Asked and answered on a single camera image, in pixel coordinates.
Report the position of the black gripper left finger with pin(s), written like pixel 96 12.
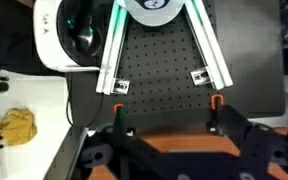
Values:
pixel 117 146

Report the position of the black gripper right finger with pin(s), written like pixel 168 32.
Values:
pixel 250 146

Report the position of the grey round robot base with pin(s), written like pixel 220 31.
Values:
pixel 155 15

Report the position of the orange tipped black clamp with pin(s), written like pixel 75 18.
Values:
pixel 214 100
pixel 118 106

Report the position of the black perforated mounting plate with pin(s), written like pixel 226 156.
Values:
pixel 160 66

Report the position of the yellow crumpled cloth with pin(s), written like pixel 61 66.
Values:
pixel 17 128

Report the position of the silver corner bracket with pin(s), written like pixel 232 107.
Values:
pixel 200 76
pixel 121 86

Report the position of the aluminium extrusion rail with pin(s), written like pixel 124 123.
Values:
pixel 110 56
pixel 210 53

